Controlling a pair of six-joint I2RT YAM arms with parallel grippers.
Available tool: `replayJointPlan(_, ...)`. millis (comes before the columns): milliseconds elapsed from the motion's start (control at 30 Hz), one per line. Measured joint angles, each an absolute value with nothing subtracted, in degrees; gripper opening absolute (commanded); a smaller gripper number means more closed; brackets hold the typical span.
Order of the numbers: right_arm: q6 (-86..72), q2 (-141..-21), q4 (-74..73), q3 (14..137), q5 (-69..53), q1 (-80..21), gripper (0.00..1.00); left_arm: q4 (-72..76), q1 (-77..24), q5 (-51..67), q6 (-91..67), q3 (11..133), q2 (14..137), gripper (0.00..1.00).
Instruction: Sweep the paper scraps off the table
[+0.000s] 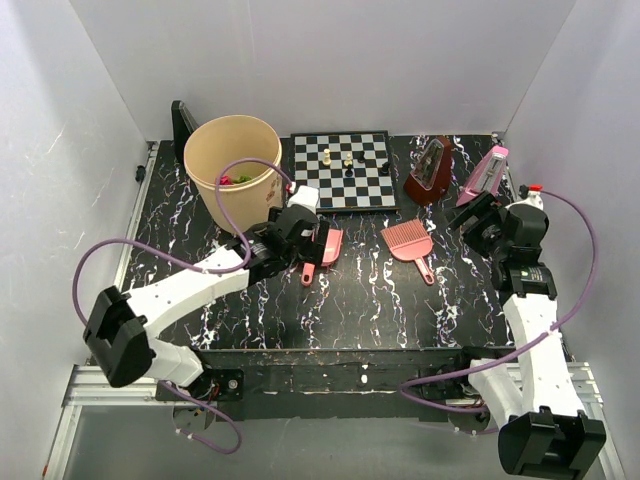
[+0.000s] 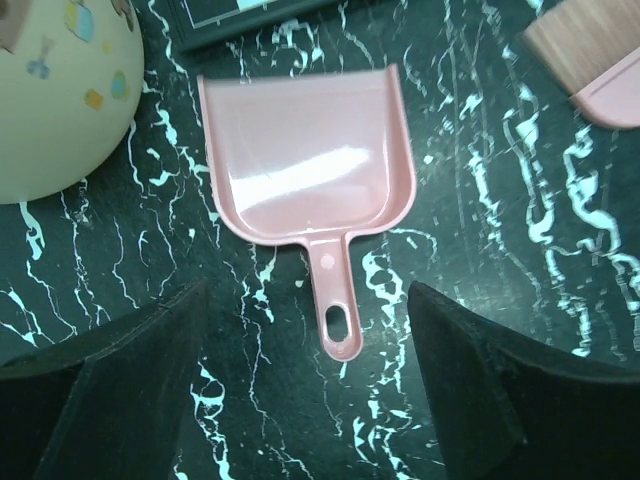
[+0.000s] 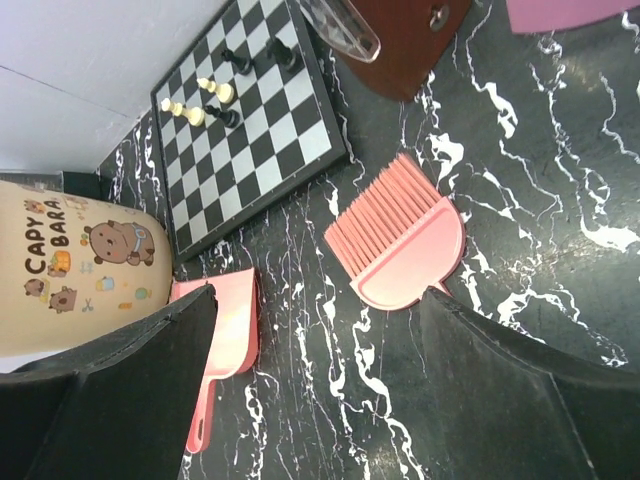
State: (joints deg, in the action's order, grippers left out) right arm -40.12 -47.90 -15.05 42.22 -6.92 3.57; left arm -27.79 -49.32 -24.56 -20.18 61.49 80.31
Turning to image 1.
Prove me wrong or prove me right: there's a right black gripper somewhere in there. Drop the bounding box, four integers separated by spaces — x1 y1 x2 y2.
442 189 509 260

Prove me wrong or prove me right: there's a pink dustpan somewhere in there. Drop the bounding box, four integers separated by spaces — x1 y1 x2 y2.
301 228 343 287

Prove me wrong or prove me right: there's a pink hand brush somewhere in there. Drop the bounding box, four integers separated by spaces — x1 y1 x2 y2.
381 219 435 285

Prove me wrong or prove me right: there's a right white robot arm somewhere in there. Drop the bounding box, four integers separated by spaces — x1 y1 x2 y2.
449 191 607 479

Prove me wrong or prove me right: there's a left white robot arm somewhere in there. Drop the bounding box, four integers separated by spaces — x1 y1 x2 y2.
83 205 329 400

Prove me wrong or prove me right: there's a pink metronome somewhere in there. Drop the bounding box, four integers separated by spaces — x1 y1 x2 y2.
456 145 509 207

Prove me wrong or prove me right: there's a black white chessboard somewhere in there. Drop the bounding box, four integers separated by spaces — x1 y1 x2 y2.
290 130 399 214

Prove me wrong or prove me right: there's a brown metronome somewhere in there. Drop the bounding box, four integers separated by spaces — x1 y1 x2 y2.
403 136 452 206

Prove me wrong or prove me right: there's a beige plastic bucket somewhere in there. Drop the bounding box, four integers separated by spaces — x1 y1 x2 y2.
184 115 283 233

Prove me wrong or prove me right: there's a black chess piece right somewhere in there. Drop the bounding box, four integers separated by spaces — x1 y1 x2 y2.
379 161 390 176

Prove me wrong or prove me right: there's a black triangular stand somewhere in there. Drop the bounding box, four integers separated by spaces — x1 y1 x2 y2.
170 100 199 164

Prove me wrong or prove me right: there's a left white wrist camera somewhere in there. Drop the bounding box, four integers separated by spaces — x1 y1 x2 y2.
286 182 319 214

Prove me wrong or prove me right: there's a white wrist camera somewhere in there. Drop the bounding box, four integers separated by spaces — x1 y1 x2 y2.
286 182 319 214
518 184 544 210

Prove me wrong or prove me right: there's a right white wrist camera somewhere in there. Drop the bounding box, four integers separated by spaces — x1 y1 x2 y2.
518 184 544 210

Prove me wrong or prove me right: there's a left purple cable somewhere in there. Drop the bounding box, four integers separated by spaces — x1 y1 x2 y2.
72 157 296 455

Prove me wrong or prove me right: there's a purple cable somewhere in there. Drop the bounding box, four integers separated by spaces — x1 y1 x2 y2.
72 157 296 455
398 188 601 436

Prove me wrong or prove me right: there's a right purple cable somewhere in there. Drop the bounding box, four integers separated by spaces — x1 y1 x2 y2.
398 188 601 436

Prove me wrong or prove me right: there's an aluminium frame rail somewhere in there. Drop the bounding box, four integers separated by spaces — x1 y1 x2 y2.
42 364 171 480

